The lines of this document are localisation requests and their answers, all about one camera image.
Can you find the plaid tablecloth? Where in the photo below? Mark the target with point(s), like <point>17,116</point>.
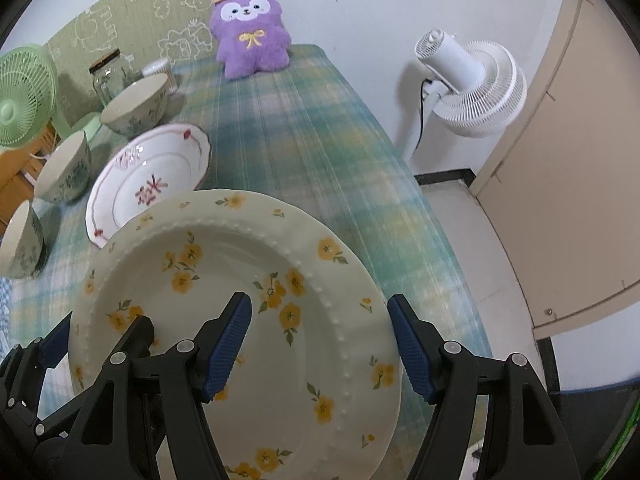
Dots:
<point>300,135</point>

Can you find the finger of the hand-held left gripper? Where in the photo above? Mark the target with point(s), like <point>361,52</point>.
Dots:
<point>55,342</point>

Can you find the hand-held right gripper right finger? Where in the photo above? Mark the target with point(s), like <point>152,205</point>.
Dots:
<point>412,352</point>

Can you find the glass jar with lid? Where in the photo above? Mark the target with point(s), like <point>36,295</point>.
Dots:
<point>107,80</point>

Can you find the yellow floral cream plate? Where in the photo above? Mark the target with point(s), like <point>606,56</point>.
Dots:
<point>280,240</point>

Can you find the cotton swab container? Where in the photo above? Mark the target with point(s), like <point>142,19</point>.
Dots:
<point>160,67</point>

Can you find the large green floral ceramic bowl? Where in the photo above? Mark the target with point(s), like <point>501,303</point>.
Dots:
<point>135,105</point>

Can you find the green desk fan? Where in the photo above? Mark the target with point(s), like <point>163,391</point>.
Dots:
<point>25,90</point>

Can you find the beige wooden door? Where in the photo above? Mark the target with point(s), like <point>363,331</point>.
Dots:
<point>575,160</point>

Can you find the green cartoon print mat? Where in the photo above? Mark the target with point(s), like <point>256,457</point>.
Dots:
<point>150,15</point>

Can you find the red floral white plate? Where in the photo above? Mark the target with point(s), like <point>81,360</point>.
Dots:
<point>150,170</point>

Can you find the white standing fan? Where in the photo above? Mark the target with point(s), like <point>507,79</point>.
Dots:
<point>475,85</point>

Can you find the purple plush toy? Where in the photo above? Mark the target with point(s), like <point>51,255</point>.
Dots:
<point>252,35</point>

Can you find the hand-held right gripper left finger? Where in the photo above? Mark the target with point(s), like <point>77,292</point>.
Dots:
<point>227,347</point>

